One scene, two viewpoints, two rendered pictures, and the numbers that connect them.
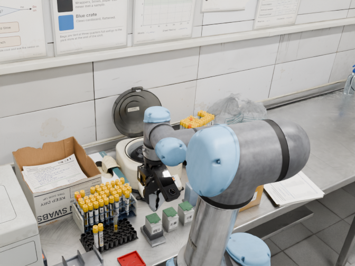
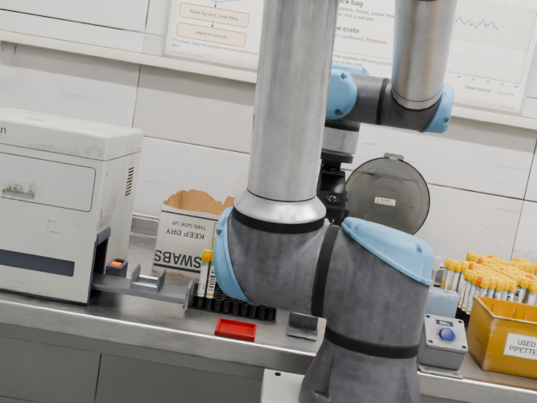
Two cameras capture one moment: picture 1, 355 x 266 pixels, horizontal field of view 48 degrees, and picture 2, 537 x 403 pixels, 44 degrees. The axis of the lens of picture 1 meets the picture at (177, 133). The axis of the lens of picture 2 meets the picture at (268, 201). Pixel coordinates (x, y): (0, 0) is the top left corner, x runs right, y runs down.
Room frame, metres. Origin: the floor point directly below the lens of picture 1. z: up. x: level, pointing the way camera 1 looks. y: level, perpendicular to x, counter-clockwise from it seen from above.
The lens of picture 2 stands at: (-0.03, -0.54, 1.26)
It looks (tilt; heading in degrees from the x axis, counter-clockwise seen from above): 8 degrees down; 35
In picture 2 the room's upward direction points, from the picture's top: 10 degrees clockwise
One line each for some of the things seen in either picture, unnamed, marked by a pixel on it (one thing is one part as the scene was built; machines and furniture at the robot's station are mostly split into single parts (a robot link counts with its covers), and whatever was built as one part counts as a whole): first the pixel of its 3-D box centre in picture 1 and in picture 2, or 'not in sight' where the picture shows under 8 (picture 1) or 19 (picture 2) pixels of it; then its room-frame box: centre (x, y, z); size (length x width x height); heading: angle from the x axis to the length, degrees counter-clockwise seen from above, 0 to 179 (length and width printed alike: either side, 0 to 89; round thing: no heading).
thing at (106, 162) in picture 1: (106, 173); not in sight; (1.26, 0.27, 0.92); 0.24 x 0.12 x 0.10; 35
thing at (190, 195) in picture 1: (198, 193); (426, 314); (1.17, -0.10, 0.92); 0.10 x 0.07 x 0.10; 120
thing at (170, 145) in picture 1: (174, 144); (345, 96); (0.91, 0.01, 1.30); 0.11 x 0.11 x 0.08; 22
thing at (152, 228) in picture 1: (153, 226); not in sight; (0.99, 0.06, 0.92); 0.05 x 0.04 x 0.06; 33
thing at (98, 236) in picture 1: (108, 226); (236, 280); (0.96, 0.20, 0.93); 0.17 x 0.09 x 0.11; 125
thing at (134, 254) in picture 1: (131, 262); (236, 329); (0.86, 0.11, 0.88); 0.07 x 0.07 x 0.01; 35
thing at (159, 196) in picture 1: (157, 196); not in sight; (1.01, 0.05, 1.04); 0.06 x 0.03 x 0.09; 33
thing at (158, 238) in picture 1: (152, 231); (303, 320); (0.99, 0.06, 0.89); 0.09 x 0.05 x 0.04; 33
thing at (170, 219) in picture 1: (169, 219); not in sight; (1.04, 0.00, 0.91); 0.05 x 0.04 x 0.07; 35
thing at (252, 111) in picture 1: (253, 113); not in sight; (1.84, -0.39, 0.94); 0.20 x 0.17 x 0.14; 99
